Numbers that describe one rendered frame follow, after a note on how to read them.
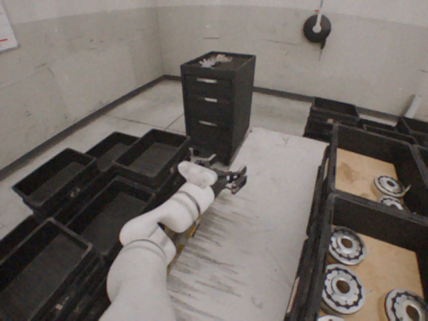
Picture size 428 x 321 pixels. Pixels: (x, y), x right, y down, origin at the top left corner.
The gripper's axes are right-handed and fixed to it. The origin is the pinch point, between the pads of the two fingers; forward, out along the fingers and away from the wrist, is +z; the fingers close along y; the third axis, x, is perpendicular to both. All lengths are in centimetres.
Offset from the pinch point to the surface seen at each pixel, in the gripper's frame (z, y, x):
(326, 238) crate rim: -11.5, 28.7, -1.7
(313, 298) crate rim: -24.2, 29.0, -3.0
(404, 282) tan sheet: -6, 51, -12
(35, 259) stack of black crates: -50, -64, -45
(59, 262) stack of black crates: -43, -54, -45
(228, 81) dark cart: 92, -49, 0
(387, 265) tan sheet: -3.1, 46.7, -11.8
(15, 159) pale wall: -18, -244, -72
